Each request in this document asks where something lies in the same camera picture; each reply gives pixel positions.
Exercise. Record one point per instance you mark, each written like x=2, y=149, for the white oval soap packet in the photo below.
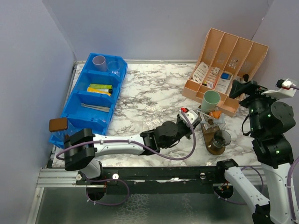
x=200, y=73

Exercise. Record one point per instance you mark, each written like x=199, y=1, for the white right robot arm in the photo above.
x=270, y=118

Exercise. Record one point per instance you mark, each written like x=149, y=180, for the green plastic cup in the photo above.
x=210, y=100

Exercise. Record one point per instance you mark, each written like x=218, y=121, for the brown lid clear box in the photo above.
x=61, y=128

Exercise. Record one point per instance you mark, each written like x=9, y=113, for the clear square toothbrush holder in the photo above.
x=209, y=125

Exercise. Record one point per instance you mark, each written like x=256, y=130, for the peach compartment organizer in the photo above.
x=224, y=52

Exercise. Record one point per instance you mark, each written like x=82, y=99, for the dark blue plastic cup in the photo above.
x=220, y=139

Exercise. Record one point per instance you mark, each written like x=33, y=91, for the blue plastic bin organizer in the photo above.
x=81, y=117

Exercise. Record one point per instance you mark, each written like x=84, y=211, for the clear plastic cup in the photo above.
x=113, y=67

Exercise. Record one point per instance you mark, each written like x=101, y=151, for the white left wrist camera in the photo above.
x=189, y=115

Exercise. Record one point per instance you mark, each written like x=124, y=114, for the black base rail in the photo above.
x=158, y=180

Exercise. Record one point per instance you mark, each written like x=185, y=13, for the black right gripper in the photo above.
x=251, y=87

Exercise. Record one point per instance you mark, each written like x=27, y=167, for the lilac plastic cup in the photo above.
x=100, y=63

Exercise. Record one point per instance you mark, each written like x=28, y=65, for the white blue box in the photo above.
x=226, y=76

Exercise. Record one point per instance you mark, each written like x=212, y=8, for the brown oval wooden tray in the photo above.
x=207, y=138

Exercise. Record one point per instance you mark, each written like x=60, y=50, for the white toothpaste tube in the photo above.
x=220, y=122

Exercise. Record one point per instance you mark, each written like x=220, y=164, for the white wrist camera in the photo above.
x=189, y=115
x=286, y=89

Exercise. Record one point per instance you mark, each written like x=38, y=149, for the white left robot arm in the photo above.
x=82, y=148

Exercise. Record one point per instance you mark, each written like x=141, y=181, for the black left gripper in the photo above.
x=188, y=130

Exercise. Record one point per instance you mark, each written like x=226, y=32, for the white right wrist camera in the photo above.
x=286, y=89

